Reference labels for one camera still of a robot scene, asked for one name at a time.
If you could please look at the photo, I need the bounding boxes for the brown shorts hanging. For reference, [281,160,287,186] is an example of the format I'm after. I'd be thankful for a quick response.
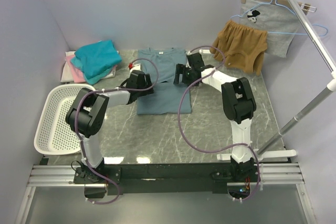
[210,20,268,76]

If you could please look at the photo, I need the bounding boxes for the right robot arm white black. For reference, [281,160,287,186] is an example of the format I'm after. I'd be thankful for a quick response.
[173,53,256,182]

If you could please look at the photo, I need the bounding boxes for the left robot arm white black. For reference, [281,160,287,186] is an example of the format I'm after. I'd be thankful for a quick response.
[65,70,154,183]

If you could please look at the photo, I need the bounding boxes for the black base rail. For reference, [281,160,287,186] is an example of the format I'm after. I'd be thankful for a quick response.
[73,161,260,199]

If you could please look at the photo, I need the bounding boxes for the grey-blue t shirt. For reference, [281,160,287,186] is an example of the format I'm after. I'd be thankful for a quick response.
[136,48,191,115]

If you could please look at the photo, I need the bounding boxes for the grey panda shirt hanging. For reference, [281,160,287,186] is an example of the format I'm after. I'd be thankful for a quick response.
[239,0,301,58]

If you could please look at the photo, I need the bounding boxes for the aluminium frame rail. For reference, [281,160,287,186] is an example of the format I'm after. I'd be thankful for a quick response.
[27,163,305,187]

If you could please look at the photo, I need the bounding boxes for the white plastic laundry basket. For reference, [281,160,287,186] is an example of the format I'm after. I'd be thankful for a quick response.
[34,84,94,155]

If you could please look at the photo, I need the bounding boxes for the pink folded t shirt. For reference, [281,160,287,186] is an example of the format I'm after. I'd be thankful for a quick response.
[66,55,86,83]

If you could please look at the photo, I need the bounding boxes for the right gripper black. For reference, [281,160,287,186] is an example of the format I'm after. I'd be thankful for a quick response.
[174,64,200,87]

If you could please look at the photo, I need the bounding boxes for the metal clothes rack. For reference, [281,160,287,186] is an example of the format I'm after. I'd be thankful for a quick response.
[251,0,335,166]

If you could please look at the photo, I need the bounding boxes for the teal folded t shirt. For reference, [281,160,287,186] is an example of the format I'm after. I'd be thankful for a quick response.
[70,40,122,85]

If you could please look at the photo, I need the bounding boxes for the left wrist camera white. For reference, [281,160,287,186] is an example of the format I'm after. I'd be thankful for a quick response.
[128,63,141,72]

